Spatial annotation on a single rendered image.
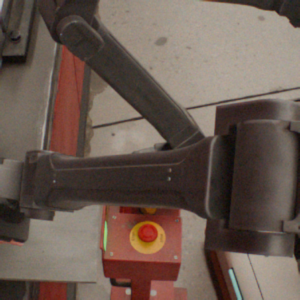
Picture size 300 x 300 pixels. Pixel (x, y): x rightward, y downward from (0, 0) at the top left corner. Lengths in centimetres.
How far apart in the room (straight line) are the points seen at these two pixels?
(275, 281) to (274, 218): 133
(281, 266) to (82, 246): 92
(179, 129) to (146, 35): 158
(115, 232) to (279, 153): 81
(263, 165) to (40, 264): 59
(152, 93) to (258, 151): 53
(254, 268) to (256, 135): 133
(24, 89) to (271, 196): 94
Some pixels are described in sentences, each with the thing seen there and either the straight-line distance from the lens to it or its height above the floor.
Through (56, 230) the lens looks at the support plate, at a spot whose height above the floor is 100.
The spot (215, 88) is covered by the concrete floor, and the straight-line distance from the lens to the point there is 237.
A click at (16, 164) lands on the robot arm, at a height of 122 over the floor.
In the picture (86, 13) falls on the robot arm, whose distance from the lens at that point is 75.
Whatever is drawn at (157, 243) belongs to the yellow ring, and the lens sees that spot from 116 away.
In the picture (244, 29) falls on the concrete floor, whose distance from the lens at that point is 262.
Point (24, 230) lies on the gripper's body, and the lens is 86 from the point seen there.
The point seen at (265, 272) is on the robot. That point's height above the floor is 28.
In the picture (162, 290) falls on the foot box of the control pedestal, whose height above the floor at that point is 12.
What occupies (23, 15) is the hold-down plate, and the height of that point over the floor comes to 91.
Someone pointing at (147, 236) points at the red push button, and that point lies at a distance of 114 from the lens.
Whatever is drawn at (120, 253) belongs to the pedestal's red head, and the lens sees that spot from 115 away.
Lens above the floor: 185
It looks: 58 degrees down
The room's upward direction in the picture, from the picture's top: 3 degrees clockwise
